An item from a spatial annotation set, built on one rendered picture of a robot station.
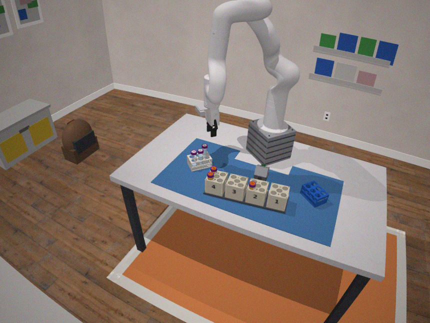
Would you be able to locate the white tube rack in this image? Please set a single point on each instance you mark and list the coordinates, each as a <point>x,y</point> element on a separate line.
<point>207,163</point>

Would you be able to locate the beige bucket adapter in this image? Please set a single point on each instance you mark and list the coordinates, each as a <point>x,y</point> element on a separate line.
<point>277,196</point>
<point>217,185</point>
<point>257,196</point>
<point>236,187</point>

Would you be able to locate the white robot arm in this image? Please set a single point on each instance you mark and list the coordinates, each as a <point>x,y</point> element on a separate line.
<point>287,73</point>

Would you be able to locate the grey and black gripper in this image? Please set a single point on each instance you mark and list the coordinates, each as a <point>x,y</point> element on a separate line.
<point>212,116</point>

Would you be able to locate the blue flat mat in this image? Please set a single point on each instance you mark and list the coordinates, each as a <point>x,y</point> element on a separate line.
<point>300,218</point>

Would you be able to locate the blue tube rack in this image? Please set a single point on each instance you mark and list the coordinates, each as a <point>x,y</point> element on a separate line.
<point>313,195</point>

